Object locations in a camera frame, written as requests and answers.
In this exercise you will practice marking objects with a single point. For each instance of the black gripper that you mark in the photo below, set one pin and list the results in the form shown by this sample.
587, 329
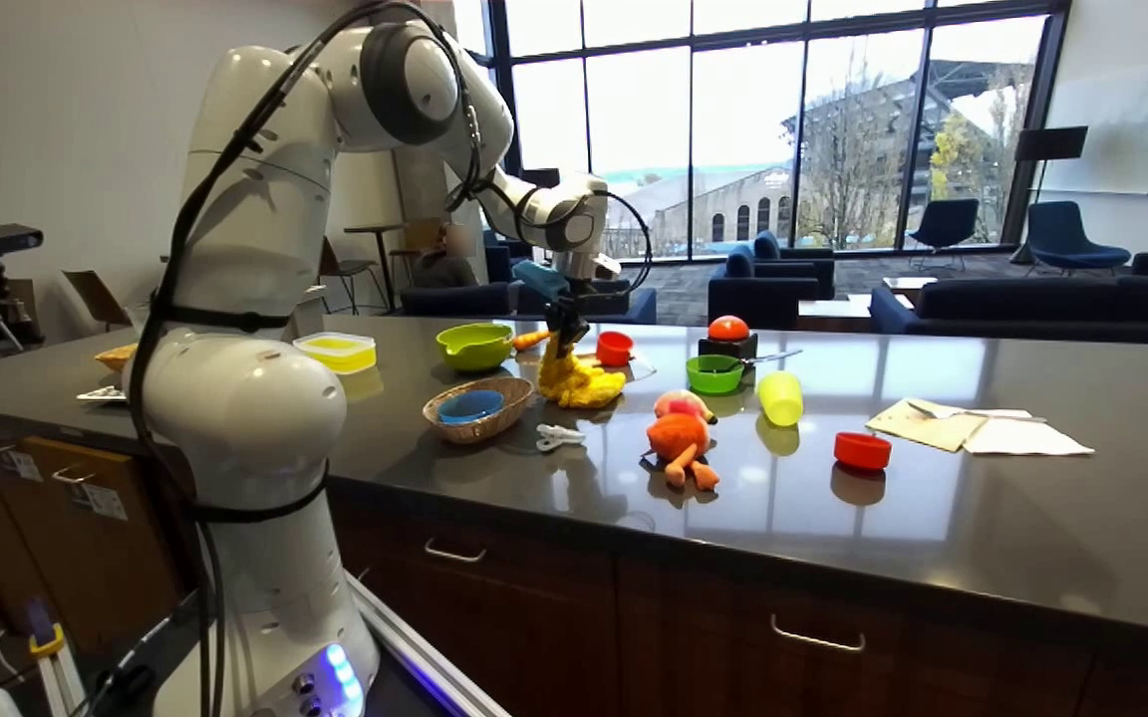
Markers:
567, 305

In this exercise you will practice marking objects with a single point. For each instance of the yellow knitted towel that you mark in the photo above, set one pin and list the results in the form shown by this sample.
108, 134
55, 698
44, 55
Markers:
587, 383

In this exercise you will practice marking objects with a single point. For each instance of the woven wicker basket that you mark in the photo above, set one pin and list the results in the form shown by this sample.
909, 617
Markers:
520, 406

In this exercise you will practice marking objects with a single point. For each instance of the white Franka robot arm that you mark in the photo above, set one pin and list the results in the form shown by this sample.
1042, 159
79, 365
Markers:
257, 426

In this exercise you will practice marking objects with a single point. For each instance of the orange toy carrot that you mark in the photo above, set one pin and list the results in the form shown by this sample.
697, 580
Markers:
533, 339

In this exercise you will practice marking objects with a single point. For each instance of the small red cup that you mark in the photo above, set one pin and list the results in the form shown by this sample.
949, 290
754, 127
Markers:
616, 354

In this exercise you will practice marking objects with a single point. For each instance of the small white clip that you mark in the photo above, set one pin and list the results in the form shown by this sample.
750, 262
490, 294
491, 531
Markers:
561, 436

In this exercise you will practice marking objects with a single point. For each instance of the large green bowl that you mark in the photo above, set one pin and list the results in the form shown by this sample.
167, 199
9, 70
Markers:
475, 354

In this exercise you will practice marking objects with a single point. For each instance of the blue bowl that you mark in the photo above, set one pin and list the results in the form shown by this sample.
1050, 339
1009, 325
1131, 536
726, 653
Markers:
474, 408

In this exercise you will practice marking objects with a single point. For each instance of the pink peach plush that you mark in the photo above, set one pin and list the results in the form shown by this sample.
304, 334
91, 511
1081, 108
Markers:
684, 406

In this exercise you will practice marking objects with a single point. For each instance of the orange plush toy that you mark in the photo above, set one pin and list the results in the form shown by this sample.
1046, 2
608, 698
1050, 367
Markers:
681, 442

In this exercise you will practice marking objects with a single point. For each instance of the small green bowl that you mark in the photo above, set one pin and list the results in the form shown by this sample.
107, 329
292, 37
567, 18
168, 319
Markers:
717, 377

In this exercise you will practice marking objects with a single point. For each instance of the orange toy tomato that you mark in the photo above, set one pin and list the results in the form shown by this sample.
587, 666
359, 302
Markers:
733, 329

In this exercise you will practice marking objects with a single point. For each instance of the yellow-green plastic cup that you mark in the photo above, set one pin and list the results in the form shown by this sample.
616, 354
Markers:
778, 402

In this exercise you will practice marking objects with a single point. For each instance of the yellow lidded plastic container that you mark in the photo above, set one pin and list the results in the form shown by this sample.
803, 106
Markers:
337, 354

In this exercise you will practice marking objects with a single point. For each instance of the wooden side table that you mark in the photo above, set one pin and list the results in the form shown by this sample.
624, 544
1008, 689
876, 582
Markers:
835, 313

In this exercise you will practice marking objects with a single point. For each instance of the brown wooden counter cabinet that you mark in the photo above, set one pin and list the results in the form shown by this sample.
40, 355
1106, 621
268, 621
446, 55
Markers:
626, 622

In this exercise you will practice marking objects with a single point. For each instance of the small red bowl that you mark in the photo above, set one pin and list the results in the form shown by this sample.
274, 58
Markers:
864, 452

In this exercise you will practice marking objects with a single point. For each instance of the low coffee table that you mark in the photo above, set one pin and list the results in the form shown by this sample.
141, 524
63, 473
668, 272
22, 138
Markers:
909, 281

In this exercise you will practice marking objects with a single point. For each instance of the beige paper sheet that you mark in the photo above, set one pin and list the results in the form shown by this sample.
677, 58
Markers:
927, 426

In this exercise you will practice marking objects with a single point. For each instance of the dark lounge chair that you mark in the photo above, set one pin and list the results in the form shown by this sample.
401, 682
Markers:
947, 225

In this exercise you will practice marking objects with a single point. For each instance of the white paper sheet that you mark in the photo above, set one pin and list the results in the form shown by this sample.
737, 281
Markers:
1026, 436

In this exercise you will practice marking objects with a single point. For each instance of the brown cardboard piece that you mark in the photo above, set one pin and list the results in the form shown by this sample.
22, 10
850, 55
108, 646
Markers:
99, 302

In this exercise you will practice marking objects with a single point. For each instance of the long dark blue sofa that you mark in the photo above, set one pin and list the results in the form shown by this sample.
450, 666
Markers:
1040, 305

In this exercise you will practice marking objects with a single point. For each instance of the blue lounge chair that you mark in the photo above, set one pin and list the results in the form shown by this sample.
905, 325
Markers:
1065, 241

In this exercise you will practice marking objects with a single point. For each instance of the yellow clamp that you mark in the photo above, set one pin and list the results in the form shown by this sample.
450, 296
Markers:
44, 645

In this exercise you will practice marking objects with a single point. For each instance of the black window frame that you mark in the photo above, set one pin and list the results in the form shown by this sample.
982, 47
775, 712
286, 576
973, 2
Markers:
688, 122

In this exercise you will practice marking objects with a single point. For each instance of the aluminium frame rail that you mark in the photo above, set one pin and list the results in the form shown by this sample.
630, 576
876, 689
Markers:
440, 659

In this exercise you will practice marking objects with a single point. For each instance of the wall whiteboard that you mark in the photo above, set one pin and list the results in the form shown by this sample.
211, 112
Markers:
1134, 127

